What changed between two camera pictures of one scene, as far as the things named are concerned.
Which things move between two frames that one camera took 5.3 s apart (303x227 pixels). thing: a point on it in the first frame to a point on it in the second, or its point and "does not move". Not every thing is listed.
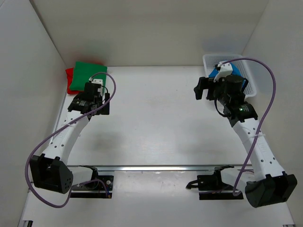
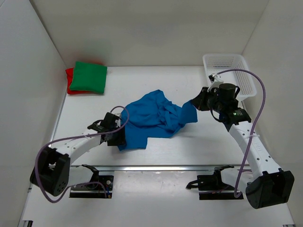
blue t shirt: (236, 71) to (155, 116)
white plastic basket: (210, 60) does not move
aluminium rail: (96, 170) does not move
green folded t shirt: (83, 71) does not move
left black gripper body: (107, 99) to (117, 138)
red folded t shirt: (69, 74) does not move
